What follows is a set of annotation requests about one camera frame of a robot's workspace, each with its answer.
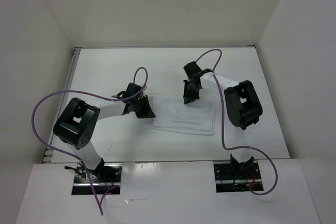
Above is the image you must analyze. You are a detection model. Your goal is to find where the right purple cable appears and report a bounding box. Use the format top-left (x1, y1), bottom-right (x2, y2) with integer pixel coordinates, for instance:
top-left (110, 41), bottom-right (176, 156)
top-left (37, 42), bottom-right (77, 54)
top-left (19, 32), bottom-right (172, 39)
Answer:
top-left (195, 48), bottom-right (279, 195)

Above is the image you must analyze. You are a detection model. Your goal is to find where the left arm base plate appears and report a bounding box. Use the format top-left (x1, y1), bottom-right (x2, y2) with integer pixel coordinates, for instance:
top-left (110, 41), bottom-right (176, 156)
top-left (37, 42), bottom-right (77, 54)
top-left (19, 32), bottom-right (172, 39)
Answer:
top-left (65, 163), bottom-right (122, 196)

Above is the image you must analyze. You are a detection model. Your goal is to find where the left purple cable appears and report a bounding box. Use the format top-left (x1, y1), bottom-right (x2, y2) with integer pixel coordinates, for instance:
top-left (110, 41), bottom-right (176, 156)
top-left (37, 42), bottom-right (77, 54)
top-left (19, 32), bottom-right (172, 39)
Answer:
top-left (31, 66), bottom-right (149, 216)

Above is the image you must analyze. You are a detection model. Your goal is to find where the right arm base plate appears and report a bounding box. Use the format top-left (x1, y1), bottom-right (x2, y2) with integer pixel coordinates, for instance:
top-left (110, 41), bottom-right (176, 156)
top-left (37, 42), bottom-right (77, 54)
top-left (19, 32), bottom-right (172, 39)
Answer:
top-left (213, 161), bottom-right (264, 193)

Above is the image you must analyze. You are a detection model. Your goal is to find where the purple cable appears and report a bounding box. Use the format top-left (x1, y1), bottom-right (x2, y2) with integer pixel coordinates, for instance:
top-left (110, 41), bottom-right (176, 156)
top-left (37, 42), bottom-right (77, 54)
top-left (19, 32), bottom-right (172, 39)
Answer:
top-left (195, 48), bottom-right (279, 195)
top-left (31, 66), bottom-right (149, 216)

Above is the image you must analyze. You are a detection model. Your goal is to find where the white skirt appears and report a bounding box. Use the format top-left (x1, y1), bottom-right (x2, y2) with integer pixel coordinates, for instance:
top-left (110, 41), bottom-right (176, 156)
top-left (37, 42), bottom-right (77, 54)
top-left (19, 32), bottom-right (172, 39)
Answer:
top-left (150, 97), bottom-right (215, 135)

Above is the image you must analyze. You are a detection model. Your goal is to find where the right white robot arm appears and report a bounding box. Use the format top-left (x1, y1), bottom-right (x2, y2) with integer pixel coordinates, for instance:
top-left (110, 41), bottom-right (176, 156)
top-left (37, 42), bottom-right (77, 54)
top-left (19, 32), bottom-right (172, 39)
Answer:
top-left (183, 61), bottom-right (263, 178)

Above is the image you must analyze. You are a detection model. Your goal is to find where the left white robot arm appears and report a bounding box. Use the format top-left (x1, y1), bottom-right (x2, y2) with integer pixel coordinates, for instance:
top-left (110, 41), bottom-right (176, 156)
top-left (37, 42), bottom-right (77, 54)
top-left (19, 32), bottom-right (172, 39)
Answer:
top-left (53, 83), bottom-right (155, 182)

